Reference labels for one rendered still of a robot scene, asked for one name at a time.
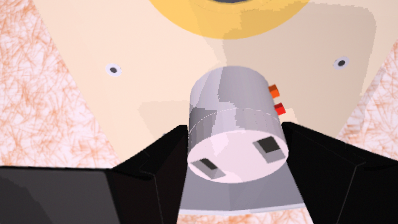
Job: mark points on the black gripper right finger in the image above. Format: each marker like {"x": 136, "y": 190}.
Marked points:
{"x": 341, "y": 183}

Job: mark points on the pale lilac cylinder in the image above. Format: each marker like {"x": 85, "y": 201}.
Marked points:
{"x": 235, "y": 134}

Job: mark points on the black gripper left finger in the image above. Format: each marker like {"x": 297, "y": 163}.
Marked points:
{"x": 145, "y": 189}

